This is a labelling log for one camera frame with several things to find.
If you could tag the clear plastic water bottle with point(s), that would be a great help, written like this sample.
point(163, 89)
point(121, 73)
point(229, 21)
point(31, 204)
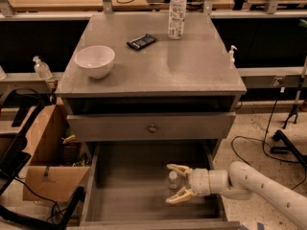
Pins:
point(173, 180)

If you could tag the labelled water bottle on counter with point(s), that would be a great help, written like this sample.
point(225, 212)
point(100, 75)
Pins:
point(177, 11)

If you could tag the open cardboard box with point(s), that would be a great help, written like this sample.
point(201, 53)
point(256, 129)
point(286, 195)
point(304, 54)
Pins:
point(52, 171)

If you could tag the black chair frame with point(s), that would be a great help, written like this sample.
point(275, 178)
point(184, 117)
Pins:
point(12, 160)

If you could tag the grey top drawer with knob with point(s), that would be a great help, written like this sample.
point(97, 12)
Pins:
point(92, 128)

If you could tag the left sanitizer pump bottle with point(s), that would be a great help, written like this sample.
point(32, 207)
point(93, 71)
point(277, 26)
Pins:
point(42, 69)

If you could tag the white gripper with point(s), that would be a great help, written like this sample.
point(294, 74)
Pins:
point(200, 180)

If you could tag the open grey middle drawer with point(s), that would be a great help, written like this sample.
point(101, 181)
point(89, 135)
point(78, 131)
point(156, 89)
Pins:
point(127, 188)

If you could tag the white ceramic bowl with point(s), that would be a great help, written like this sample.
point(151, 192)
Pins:
point(96, 61)

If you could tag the black tripod stand leg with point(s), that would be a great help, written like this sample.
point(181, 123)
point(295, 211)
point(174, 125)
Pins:
point(288, 147)

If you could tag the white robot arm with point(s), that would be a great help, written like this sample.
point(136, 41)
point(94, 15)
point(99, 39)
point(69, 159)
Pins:
point(239, 182)

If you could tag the right small pump bottle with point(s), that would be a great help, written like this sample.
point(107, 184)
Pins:
point(231, 52)

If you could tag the grey metal drawer cabinet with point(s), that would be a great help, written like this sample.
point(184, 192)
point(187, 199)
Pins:
point(189, 76)

